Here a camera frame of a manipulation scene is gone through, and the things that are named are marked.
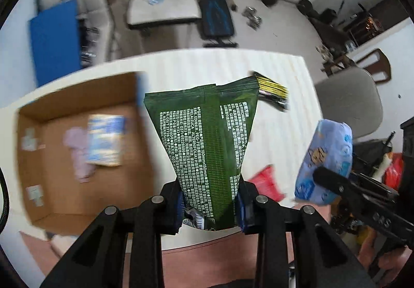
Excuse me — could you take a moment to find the grey upholstered chair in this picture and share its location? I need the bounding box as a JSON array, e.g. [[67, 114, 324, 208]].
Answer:
[[314, 67, 383, 140]]

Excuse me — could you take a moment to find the blue printed tissue pack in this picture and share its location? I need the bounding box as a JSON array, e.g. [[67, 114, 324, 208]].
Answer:
[[294, 119, 354, 206]]

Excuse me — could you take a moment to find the black blue weight bench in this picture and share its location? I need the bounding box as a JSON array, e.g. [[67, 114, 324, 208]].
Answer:
[[198, 0, 239, 48]]

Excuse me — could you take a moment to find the black yellow packet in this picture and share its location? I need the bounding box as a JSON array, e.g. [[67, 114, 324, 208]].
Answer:
[[250, 71, 290, 111]]

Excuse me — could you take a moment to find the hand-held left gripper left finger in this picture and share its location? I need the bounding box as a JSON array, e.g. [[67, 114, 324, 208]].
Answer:
[[39, 180, 184, 288]]

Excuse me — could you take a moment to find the green wet wipes pack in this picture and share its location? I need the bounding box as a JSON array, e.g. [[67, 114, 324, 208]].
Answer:
[[143, 77, 260, 231]]

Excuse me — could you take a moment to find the beige sofa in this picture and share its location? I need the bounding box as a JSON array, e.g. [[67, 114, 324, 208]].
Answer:
[[35, 0, 143, 64]]

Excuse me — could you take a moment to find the cardboard box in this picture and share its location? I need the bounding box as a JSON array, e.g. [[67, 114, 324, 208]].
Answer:
[[16, 71, 156, 231]]

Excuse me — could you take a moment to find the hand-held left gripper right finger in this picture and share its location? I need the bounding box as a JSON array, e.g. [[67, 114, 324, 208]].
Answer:
[[235, 181, 377, 288]]

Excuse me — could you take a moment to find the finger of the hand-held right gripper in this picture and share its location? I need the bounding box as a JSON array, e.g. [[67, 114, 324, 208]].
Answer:
[[312, 167, 400, 211]]

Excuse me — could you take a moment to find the black barbell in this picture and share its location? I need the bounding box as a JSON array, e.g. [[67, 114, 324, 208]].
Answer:
[[261, 0, 338, 24]]

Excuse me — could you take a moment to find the red plastic bag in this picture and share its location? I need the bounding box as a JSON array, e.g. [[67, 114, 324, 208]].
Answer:
[[383, 152, 405, 190]]

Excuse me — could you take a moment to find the person's right hand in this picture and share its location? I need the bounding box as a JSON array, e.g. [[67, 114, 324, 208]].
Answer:
[[357, 233, 414, 282]]

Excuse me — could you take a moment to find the red plastic packet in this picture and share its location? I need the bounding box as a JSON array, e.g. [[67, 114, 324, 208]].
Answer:
[[248, 165, 285, 202]]

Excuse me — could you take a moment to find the white cushioned bench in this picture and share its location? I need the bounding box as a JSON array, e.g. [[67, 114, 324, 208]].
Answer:
[[126, 0, 202, 30]]

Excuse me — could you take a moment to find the wooden chair back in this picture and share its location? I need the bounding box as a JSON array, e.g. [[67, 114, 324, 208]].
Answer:
[[356, 48, 392, 84]]

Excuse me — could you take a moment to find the pink soft pack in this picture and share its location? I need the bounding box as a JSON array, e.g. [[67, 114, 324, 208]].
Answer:
[[63, 127, 97, 183]]

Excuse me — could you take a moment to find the chrome dumbbell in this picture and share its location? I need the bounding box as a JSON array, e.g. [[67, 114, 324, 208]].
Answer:
[[242, 6, 263, 29]]

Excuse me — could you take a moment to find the blue board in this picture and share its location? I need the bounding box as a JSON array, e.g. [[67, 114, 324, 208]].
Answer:
[[28, 0, 83, 87]]

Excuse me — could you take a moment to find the blue yellow packet in box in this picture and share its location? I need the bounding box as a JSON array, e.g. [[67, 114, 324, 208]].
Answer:
[[86, 114, 126, 167]]

